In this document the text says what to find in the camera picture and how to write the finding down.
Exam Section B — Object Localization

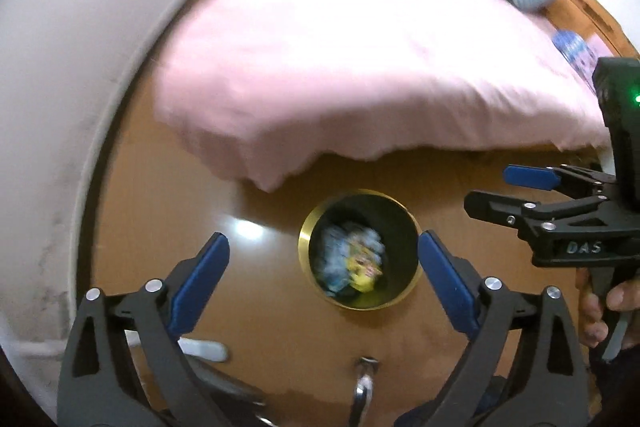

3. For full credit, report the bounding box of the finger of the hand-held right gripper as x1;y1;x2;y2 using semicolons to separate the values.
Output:
463;190;622;235
502;164;618;198

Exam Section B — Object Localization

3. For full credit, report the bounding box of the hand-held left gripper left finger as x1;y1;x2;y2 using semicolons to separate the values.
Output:
56;232;232;427

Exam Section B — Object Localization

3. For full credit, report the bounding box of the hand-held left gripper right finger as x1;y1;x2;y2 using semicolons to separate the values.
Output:
394;229;591;427

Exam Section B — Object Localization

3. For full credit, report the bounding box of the black bin with gold rim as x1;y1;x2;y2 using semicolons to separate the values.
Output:
298;189;424;312

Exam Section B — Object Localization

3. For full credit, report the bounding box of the yellow snack packet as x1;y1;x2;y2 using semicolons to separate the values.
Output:
345;252;387;294

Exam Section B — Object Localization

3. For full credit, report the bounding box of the colourful trash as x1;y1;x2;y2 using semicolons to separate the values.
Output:
316;221;383;294

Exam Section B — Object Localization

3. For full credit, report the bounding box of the person's right hand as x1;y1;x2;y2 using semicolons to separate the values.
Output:
575;268;640;350

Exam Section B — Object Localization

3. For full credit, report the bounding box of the white plastic bar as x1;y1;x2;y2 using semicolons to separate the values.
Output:
125;329;232;364

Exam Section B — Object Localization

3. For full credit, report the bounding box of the pink bed blanket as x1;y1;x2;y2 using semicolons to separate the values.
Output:
151;0;615;194

